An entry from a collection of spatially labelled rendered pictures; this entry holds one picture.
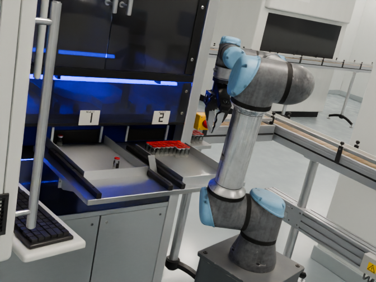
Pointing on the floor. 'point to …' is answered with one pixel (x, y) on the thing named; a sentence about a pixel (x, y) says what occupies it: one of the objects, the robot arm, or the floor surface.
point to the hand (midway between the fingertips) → (212, 130)
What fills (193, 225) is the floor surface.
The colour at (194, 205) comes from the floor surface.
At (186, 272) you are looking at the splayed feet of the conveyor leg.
